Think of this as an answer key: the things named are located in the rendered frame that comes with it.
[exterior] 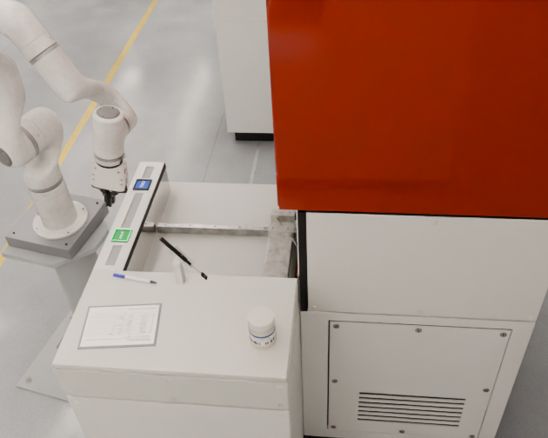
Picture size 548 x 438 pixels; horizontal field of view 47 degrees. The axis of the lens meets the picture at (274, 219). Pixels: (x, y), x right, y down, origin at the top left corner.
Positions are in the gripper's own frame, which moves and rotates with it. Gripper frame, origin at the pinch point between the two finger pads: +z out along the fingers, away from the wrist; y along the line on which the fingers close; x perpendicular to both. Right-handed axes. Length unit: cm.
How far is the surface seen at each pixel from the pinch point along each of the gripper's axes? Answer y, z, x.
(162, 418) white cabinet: -29, 32, 50
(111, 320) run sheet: -10.7, 12.6, 34.6
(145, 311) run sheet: -19.2, 10.8, 31.0
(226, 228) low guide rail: -35.5, 19.5, -16.9
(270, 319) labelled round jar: -53, -6, 39
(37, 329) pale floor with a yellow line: 46, 124, -34
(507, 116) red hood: -96, -62, 15
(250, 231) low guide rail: -44, 19, -17
